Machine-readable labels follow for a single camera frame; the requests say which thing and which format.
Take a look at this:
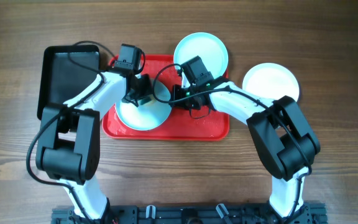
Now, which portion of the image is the green yellow sponge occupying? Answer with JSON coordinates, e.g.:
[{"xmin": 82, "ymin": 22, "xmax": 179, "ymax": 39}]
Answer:
[{"xmin": 139, "ymin": 96, "xmax": 153, "ymax": 105}]

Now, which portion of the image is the light blue plate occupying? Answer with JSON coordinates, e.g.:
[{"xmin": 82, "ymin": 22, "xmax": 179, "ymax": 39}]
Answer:
[
  {"xmin": 173, "ymin": 32, "xmax": 229, "ymax": 78},
  {"xmin": 115, "ymin": 78, "xmax": 172, "ymax": 131}
]

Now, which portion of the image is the white round plate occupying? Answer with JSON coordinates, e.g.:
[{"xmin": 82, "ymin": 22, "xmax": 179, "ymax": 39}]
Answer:
[{"xmin": 242, "ymin": 63, "xmax": 300, "ymax": 101}]

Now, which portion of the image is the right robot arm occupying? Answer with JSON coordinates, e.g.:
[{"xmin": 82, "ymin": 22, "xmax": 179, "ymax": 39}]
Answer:
[{"xmin": 171, "ymin": 56, "xmax": 321, "ymax": 223}]

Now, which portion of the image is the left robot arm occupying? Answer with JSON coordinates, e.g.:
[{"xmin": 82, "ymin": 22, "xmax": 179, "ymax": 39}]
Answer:
[{"xmin": 26, "ymin": 40, "xmax": 149, "ymax": 223}]

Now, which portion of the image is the red plastic tray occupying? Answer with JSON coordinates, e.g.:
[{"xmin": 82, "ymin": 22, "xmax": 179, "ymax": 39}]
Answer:
[{"xmin": 101, "ymin": 54, "xmax": 230, "ymax": 141}]

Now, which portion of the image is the black rectangular tray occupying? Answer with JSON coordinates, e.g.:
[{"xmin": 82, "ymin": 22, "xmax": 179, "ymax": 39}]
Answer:
[{"xmin": 37, "ymin": 45, "xmax": 100, "ymax": 119}]

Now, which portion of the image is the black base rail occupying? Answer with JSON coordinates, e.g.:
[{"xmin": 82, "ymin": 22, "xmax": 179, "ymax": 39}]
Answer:
[{"xmin": 50, "ymin": 202, "xmax": 328, "ymax": 224}]

